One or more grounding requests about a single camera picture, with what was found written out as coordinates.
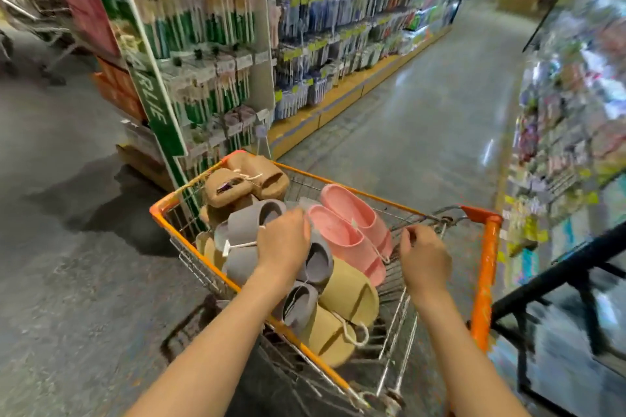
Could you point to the person's left hand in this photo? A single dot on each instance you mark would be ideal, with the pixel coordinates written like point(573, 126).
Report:
point(283, 245)

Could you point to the person's right hand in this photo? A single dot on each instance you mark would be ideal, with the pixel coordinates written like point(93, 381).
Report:
point(425, 265)

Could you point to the grey slippers pair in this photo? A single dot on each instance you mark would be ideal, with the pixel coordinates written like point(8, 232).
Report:
point(244, 226)
point(315, 265)

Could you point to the pink slippers pair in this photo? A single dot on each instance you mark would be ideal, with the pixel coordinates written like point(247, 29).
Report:
point(342, 236)

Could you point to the orange metal shopping cart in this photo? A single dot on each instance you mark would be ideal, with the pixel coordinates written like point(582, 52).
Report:
point(484, 284)

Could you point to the person's right forearm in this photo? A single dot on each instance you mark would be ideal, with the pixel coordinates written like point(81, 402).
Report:
point(464, 363)

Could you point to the person's left forearm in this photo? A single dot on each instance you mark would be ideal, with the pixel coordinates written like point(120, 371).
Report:
point(210, 358)

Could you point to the long shelf with yellow base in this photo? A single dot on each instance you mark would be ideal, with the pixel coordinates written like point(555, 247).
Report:
point(318, 113)

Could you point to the metal cart with red seat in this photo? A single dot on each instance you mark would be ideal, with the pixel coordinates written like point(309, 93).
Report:
point(29, 25)

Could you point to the white green toothbrush stand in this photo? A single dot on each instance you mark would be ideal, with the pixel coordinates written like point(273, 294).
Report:
point(166, 128)

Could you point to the rows of colourful small packets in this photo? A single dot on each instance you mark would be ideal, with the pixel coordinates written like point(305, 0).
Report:
point(562, 113)

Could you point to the rows of blue toothbrush packets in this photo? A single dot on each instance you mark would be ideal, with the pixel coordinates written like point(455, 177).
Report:
point(342, 30)

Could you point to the stack of orange boxes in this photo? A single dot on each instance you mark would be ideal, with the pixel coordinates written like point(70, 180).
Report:
point(120, 89)

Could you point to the hanging green toothbrush packs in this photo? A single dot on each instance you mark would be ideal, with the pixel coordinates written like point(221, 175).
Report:
point(215, 21)

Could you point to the red side poster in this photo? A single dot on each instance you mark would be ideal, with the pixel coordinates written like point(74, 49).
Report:
point(88, 11)

